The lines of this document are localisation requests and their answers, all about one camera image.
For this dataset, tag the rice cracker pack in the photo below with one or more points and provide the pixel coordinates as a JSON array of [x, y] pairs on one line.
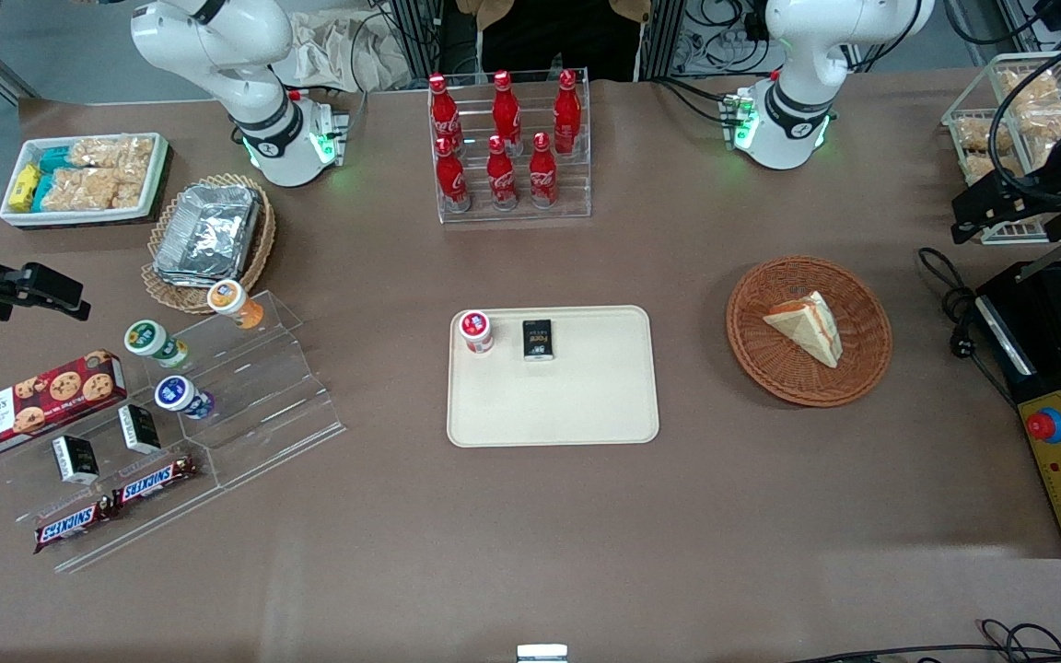
[[93, 189], [116, 152], [1051, 120], [977, 133], [980, 168], [1028, 87]]

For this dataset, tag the stacked aluminium foil containers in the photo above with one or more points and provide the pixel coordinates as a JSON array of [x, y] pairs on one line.
[[208, 230]]

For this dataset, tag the black machine with yellow panel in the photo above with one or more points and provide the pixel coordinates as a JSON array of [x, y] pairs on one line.
[[1037, 368]]

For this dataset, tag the Snickers chocolate bar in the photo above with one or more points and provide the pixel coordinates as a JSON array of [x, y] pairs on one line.
[[70, 525], [153, 481]]

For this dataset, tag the orange lid yogurt cup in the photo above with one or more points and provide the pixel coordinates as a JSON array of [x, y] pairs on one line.
[[228, 299]]

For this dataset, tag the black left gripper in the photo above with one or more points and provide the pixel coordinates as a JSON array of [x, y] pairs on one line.
[[1035, 180]]

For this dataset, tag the small black snack box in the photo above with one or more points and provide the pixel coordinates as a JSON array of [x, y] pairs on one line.
[[538, 339], [75, 459], [139, 428]]

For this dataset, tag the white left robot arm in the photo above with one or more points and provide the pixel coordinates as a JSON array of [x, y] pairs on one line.
[[802, 92]]

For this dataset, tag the small white box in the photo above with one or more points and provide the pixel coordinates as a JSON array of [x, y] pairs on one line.
[[542, 653]]

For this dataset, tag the beige plastic tray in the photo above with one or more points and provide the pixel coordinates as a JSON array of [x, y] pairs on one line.
[[577, 405]]

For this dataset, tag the light flat wicker basket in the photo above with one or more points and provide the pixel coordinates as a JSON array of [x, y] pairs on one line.
[[259, 249]]

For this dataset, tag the red cola bottle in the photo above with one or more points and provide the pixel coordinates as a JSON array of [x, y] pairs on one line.
[[506, 110], [567, 112], [444, 115], [542, 175], [501, 178], [452, 180]]

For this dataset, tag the white rectangular snack bin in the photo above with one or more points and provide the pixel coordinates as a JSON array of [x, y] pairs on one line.
[[157, 175]]

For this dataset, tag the clear acrylic stepped display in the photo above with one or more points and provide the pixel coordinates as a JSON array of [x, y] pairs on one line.
[[263, 396]]

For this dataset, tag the red lid yogurt cup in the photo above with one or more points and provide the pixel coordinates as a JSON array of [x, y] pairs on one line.
[[476, 330]]

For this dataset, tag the blue lid yogurt cup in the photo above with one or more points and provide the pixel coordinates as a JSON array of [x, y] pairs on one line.
[[176, 394]]

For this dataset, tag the green lid yogurt cup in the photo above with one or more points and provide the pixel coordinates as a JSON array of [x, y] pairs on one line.
[[145, 338]]

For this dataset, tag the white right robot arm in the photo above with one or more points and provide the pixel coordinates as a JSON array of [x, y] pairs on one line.
[[254, 83]]

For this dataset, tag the person in dark clothes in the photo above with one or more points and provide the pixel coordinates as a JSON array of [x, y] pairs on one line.
[[549, 41]]

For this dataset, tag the triangular sandwich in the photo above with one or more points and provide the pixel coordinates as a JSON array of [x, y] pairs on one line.
[[811, 327]]

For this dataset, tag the teal snack packet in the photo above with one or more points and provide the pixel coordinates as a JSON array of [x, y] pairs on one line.
[[44, 191], [55, 159]]

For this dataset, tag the yellow snack packet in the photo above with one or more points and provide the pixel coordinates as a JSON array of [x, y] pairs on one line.
[[24, 187]]

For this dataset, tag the beige cloth bag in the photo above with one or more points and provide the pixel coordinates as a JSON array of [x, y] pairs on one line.
[[337, 51]]

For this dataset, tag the red Walkers cookie box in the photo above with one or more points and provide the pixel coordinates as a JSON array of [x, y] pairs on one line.
[[33, 405]]

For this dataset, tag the clear acrylic bottle rack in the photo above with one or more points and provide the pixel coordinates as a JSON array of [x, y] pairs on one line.
[[517, 216]]

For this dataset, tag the brown round wicker basket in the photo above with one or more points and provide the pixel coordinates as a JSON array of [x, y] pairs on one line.
[[770, 368]]

